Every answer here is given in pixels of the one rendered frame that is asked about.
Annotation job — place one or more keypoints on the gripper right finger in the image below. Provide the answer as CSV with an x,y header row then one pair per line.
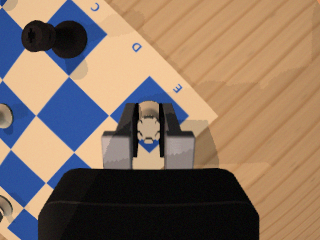
x,y
176,146

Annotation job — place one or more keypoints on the white pawn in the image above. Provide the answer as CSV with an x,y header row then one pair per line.
x,y
6,116

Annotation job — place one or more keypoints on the blue and cream chessboard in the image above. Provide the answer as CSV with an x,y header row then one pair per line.
x,y
61,106

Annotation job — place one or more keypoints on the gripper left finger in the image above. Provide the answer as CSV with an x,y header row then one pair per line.
x,y
120,146

